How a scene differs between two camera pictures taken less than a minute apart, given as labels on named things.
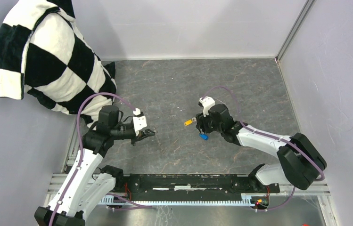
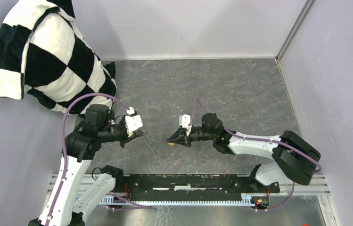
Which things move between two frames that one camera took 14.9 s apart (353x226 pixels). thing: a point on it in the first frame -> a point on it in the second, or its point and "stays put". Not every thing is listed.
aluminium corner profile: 286,43 stays put
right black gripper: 201,121 -> 183,139
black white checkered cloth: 40,50 stays put
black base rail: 195,185 stays put
